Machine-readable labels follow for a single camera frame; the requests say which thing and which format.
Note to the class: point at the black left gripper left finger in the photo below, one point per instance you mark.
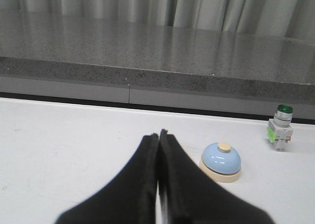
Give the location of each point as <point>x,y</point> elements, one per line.
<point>129,198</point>

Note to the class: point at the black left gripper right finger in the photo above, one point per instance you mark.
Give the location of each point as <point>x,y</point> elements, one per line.
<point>189,196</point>

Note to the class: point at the blue and cream desk bell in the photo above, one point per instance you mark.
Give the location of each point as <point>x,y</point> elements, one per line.
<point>221,162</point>

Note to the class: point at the grey granite counter ledge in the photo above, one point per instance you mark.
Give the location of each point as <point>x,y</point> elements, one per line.
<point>56,57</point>

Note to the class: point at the grey curtain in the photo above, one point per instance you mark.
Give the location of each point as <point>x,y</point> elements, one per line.
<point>289,18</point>

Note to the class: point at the green push button switch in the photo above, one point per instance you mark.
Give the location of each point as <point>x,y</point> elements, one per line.
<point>279,131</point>

